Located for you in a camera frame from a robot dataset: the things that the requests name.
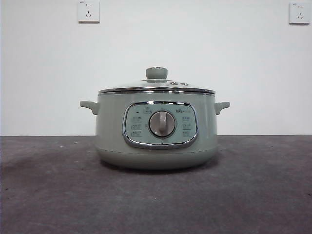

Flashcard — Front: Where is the white wall socket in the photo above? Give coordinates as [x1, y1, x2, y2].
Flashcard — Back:
[78, 0, 100, 24]
[289, 1, 312, 25]

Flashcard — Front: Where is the sage green electric pot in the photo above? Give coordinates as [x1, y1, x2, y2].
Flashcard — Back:
[79, 92, 231, 170]

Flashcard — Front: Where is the glass lid with green knob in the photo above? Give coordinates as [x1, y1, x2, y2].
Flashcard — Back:
[98, 66, 216, 95]

